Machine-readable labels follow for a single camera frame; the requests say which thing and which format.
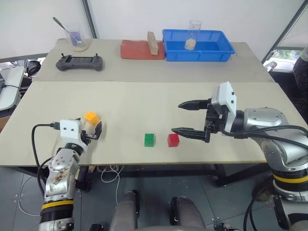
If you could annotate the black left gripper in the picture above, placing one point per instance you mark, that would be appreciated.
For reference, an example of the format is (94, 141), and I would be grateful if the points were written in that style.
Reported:
(89, 137)

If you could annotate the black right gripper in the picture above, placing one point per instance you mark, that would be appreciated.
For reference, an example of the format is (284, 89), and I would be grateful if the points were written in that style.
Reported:
(215, 121)

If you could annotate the yellow cube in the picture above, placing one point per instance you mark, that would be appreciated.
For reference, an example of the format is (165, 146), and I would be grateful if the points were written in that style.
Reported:
(91, 118)

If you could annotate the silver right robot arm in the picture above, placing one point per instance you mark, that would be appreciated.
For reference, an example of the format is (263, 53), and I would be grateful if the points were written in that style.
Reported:
(276, 144)

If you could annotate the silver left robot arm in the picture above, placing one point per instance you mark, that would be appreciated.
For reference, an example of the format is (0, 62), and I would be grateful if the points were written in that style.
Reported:
(60, 175)

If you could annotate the red cube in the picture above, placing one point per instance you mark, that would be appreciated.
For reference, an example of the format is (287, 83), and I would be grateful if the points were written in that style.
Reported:
(173, 140)

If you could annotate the green cube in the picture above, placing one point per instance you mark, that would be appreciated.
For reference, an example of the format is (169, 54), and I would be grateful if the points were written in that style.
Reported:
(149, 140)

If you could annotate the dark grey handheld controller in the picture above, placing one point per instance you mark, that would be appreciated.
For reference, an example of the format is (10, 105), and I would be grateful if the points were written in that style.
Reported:
(80, 63)

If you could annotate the blue plastic bin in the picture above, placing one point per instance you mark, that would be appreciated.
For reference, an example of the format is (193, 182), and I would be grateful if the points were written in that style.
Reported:
(192, 51)

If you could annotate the black chair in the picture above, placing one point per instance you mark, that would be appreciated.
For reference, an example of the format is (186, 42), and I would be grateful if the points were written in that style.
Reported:
(33, 68)

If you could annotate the wooden block with holes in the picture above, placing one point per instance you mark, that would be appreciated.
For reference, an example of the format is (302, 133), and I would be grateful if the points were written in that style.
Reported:
(153, 44)

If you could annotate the tall clear glass cup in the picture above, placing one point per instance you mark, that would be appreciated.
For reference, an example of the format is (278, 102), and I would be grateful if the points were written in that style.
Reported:
(193, 31)

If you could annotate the red cloth mat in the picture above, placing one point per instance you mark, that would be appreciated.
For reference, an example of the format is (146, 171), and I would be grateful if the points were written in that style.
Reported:
(137, 50)

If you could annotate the clear glass beaker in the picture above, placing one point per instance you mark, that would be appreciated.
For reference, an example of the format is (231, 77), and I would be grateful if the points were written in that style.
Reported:
(78, 36)

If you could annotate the white shoe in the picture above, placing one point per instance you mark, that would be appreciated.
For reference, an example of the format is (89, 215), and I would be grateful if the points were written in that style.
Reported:
(270, 66)

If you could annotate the grey rounded robot leg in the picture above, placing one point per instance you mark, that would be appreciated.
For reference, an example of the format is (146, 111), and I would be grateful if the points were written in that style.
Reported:
(125, 211)
(187, 214)

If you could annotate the grey metal pole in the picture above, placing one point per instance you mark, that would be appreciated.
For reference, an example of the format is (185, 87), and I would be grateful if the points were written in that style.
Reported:
(89, 19)
(284, 31)

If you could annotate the person in dark clothing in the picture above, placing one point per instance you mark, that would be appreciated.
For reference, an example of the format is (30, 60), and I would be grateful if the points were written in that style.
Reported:
(301, 79)

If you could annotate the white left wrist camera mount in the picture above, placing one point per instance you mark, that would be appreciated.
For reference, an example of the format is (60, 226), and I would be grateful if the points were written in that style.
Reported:
(69, 131)

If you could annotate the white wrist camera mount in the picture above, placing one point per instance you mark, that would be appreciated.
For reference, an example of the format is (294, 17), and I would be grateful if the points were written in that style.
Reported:
(225, 96)
(69, 131)

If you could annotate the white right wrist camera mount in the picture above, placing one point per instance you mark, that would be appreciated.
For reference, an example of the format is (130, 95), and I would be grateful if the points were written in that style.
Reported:
(225, 96)

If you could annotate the black metal table frame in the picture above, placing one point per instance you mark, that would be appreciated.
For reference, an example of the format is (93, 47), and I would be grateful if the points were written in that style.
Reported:
(168, 172)

